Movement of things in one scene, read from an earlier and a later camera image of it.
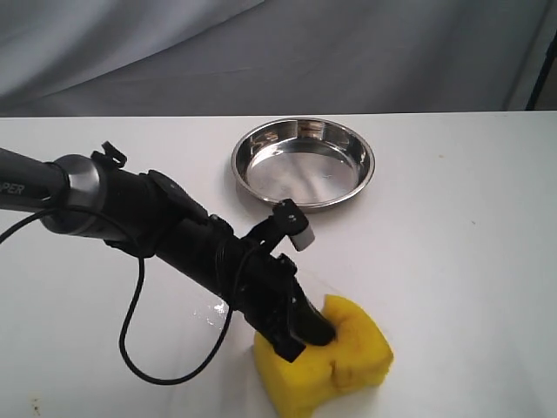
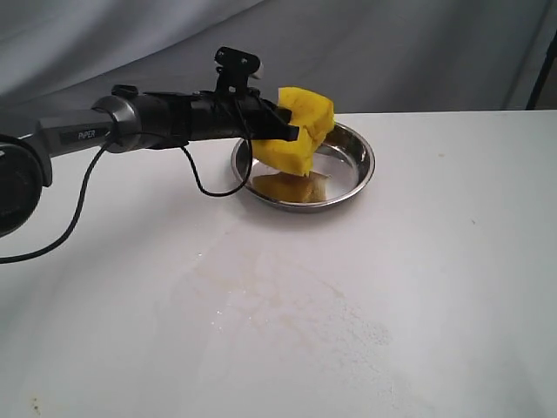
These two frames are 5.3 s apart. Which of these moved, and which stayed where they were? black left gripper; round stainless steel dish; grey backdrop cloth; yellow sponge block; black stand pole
Moved: black left gripper; yellow sponge block
Stayed: black stand pole; grey backdrop cloth; round stainless steel dish
